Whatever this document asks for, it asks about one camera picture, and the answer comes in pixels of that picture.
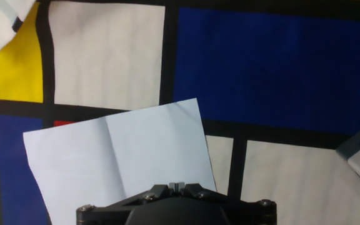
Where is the white paper sheet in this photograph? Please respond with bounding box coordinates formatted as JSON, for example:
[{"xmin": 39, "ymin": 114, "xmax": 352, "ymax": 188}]
[{"xmin": 22, "ymin": 97, "xmax": 218, "ymax": 225}]

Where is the colour block tablecloth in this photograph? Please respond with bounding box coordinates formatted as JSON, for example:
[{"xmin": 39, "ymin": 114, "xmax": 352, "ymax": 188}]
[{"xmin": 0, "ymin": 0, "xmax": 360, "ymax": 225}]

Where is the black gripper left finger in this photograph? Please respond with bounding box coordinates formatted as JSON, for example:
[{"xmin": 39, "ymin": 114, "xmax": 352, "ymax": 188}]
[{"xmin": 76, "ymin": 184, "xmax": 175, "ymax": 225}]

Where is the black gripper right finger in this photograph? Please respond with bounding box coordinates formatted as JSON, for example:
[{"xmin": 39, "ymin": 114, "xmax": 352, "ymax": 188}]
[{"xmin": 179, "ymin": 182, "xmax": 277, "ymax": 225}]

